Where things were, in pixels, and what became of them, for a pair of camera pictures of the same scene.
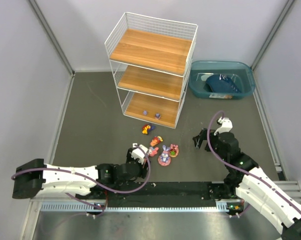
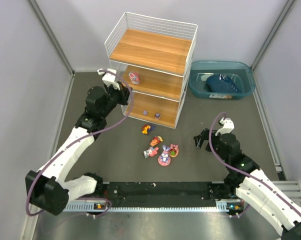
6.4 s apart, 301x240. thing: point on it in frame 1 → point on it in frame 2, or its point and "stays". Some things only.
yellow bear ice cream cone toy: x=156 y=140 stays
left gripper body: x=144 y=167 → x=125 y=92
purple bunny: x=164 y=159 stays
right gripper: x=207 y=139 stays
